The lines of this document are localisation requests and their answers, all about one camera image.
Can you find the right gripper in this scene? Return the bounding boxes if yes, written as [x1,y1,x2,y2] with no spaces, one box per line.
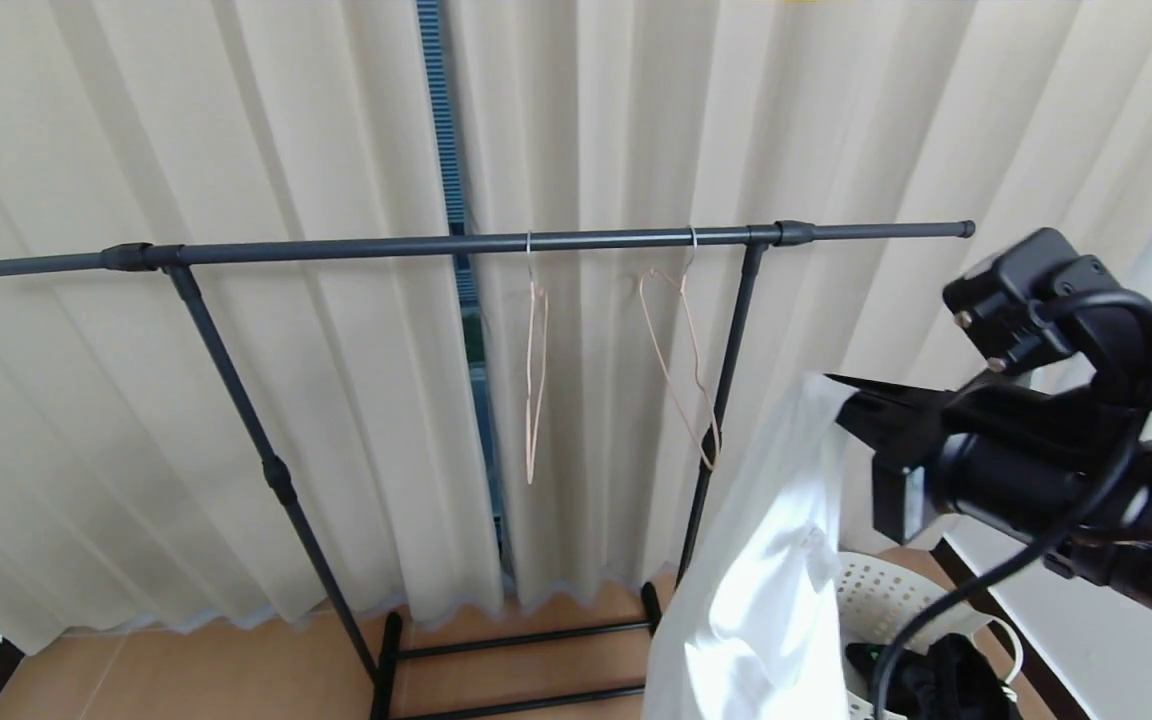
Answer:
[871,380,1142,561]

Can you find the white shirt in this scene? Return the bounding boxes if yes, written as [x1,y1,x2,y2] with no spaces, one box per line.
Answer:
[641,372,859,720]

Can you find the pink clothes hanger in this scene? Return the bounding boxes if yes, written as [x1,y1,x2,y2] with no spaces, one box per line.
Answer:
[637,228,722,474]
[523,232,550,487]

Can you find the white laundry basket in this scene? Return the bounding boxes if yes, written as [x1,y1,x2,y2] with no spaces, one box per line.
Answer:
[834,550,1027,720]

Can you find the black clothes rack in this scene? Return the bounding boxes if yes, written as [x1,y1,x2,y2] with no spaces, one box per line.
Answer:
[0,218,977,720]

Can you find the black garment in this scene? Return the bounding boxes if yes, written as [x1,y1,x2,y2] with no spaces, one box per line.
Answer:
[844,632,1024,720]

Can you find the beige curtain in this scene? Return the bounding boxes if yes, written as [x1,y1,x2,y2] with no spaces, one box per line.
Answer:
[0,0,509,656]
[441,0,1152,613]

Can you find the window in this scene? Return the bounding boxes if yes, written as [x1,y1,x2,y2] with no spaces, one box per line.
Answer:
[414,0,513,583]

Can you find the black cable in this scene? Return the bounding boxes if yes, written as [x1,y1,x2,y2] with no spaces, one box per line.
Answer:
[870,410,1149,720]

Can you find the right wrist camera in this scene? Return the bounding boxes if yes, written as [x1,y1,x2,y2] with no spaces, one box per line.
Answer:
[941,227,1152,421]

